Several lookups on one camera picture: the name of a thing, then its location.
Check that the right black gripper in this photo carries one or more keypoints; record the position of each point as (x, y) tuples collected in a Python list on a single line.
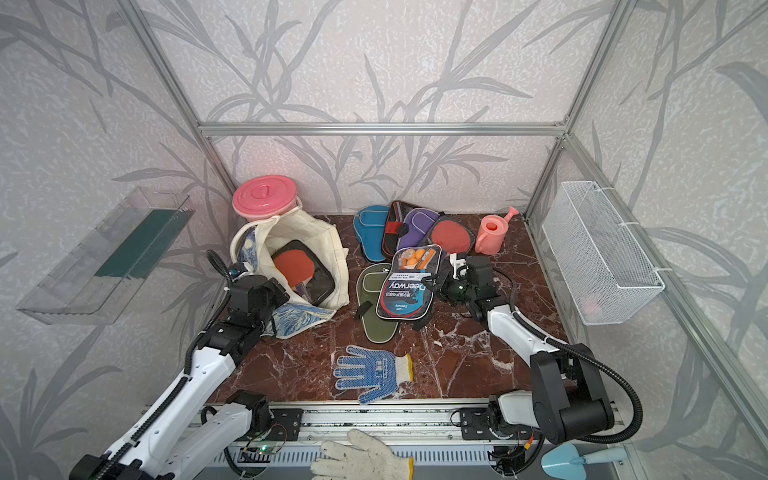
[(444, 287)]

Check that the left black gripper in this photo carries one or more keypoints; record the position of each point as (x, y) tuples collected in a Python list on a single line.
[(272, 286)]

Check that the cream canvas tote bag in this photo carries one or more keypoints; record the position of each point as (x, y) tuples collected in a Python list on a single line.
[(257, 243)]

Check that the Deerway ping pong set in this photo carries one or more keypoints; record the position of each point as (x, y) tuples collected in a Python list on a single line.
[(407, 292)]

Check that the purple paddle case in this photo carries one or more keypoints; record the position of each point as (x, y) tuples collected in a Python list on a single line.
[(416, 224)]

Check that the black red paddle case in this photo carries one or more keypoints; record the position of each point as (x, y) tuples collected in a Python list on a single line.
[(397, 212)]

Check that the olive green paddle case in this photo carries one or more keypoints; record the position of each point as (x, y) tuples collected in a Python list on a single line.
[(368, 289)]

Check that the blue paddle case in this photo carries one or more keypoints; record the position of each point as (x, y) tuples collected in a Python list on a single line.
[(369, 226)]

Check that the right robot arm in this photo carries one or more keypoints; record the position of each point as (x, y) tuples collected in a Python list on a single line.
[(568, 399)]

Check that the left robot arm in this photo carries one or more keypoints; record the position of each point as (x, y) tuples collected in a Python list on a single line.
[(211, 358)]

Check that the pink watering can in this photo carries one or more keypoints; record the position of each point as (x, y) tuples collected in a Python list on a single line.
[(492, 232)]

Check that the pink bucket with lid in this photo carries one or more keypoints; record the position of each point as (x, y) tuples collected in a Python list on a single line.
[(264, 197)]

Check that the blue dotted work glove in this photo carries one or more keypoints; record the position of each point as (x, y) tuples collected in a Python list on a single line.
[(376, 374)]

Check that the light blue garden trowel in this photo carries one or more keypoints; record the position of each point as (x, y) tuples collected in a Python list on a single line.
[(566, 463)]

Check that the white knit work glove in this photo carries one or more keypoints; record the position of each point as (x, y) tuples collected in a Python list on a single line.
[(365, 457)]

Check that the white wire mesh basket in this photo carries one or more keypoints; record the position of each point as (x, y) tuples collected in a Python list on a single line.
[(608, 274)]

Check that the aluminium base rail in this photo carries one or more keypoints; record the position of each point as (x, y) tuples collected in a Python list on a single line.
[(402, 422)]

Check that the clear acrylic wall shelf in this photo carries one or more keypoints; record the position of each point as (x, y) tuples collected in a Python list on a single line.
[(95, 282)]

